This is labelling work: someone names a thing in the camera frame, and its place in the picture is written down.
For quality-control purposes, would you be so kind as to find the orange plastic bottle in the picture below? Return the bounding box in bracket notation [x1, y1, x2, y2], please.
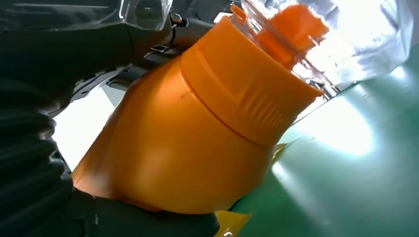
[72, 0, 418, 215]

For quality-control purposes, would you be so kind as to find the yellow foil wrapped cardboard box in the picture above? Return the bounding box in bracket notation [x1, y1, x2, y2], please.
[214, 142, 290, 237]

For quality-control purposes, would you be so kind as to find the green table mat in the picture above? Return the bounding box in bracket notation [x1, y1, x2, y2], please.
[229, 45, 419, 237]

